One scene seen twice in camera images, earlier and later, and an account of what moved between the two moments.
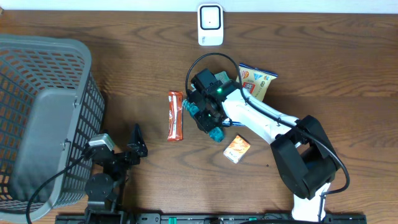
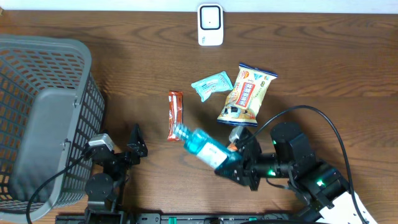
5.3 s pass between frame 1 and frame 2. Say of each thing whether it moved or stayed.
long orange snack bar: stayed
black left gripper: stayed
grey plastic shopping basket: stayed
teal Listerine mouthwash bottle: moved
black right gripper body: moved
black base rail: stayed
